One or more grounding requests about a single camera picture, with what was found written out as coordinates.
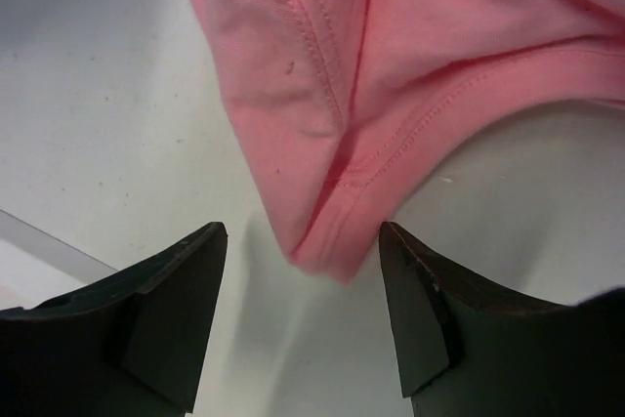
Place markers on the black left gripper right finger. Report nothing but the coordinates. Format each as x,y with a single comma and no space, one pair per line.
468,346

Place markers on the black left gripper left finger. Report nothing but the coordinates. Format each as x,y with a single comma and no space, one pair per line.
130,344

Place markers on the pink t shirt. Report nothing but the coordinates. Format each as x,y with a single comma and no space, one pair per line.
343,107

